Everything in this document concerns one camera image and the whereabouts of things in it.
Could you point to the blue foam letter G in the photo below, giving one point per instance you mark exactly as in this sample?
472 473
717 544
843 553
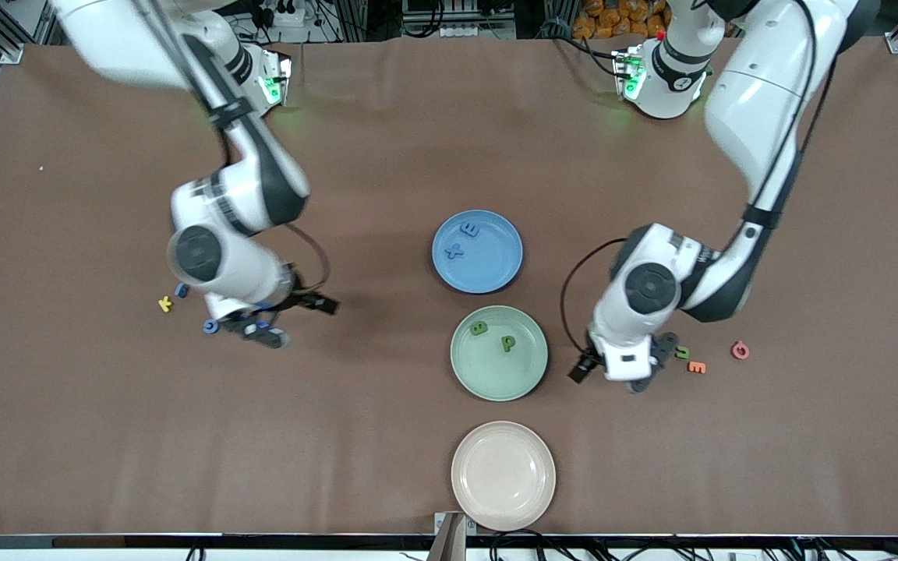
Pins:
206 327

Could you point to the green foam letter P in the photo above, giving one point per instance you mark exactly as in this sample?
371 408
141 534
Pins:
508 347

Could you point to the green foam letter B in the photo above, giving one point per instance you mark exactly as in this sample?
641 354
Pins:
479 328

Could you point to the blue foam letter X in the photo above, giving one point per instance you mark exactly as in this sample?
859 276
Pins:
455 251

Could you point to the blue foam letter E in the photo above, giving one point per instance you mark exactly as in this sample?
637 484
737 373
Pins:
469 229

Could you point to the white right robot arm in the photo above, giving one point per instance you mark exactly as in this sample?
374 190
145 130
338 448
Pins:
246 195

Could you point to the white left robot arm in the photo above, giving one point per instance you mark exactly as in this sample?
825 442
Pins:
753 101

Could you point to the orange foam letter E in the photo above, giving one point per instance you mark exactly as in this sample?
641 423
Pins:
696 367

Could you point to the pink foam letter Q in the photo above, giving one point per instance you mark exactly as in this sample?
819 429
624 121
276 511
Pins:
733 351

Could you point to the yellow foam letter K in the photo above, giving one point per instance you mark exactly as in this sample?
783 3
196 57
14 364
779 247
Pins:
165 304

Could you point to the large table cover sheet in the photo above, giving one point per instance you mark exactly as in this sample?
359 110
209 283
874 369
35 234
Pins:
340 428

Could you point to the green round plate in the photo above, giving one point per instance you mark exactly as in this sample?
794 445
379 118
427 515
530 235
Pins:
499 374

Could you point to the beige round plate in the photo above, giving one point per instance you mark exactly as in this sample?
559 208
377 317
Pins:
503 475

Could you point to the blue round plate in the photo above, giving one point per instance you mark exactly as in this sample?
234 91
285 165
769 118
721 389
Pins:
488 265

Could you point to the white power strip with plugs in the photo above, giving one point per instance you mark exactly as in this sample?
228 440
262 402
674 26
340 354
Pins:
281 15

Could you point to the pile of orange objects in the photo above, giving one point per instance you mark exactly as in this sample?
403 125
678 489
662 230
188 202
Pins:
613 19

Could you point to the metal table edge rail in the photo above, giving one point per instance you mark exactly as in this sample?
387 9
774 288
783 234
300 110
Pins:
184 540

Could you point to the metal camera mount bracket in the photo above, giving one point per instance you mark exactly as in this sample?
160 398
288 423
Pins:
449 538

